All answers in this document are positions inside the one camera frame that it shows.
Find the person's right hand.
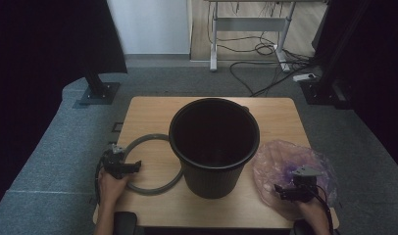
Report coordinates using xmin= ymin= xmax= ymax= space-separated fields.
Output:
xmin=296 ymin=196 xmax=331 ymax=227

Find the black stand base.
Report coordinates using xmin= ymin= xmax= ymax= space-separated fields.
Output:
xmin=299 ymin=77 xmax=353 ymax=111

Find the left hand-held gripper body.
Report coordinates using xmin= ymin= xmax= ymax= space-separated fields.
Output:
xmin=101 ymin=144 xmax=133 ymax=180

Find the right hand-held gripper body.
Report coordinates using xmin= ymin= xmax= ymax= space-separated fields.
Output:
xmin=290 ymin=165 xmax=323 ymax=204

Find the gray metal desk frame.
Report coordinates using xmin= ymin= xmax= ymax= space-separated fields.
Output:
xmin=205 ymin=0 xmax=328 ymax=73

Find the black stand with base plate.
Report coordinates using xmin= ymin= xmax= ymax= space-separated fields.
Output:
xmin=73 ymin=69 xmax=122 ymax=109

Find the long black looping cable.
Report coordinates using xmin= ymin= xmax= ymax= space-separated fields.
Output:
xmin=228 ymin=60 xmax=314 ymax=98

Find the black curtain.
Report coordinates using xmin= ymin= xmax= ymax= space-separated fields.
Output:
xmin=0 ymin=0 xmax=128 ymax=217
xmin=311 ymin=0 xmax=398 ymax=177

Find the tangle of black cables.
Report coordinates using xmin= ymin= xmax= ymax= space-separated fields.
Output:
xmin=206 ymin=1 xmax=319 ymax=71

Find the gray bin ring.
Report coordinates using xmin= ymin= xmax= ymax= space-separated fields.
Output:
xmin=120 ymin=132 xmax=185 ymax=197

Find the translucent pink plastic bag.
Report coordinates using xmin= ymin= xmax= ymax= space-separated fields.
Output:
xmin=252 ymin=139 xmax=339 ymax=221

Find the person's left hand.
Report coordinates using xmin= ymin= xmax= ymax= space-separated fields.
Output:
xmin=97 ymin=166 xmax=131 ymax=211

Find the white power strip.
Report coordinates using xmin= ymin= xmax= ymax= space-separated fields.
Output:
xmin=292 ymin=72 xmax=318 ymax=83

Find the black armrest pad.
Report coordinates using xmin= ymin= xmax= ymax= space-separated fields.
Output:
xmin=290 ymin=219 xmax=309 ymax=235
xmin=112 ymin=211 xmax=138 ymax=235

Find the black plastic bin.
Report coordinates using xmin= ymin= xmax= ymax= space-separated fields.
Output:
xmin=168 ymin=97 xmax=261 ymax=201

